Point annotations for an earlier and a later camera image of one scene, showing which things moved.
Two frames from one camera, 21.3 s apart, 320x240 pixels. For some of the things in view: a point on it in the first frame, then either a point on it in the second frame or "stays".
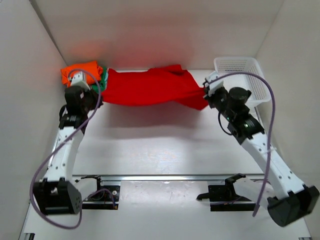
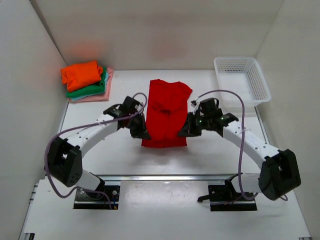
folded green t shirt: (101, 83) stays
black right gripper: (210, 98) → (188, 130)
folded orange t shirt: (93, 72) stays
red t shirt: (150, 85) → (167, 109)
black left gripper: (95, 94) → (142, 132)
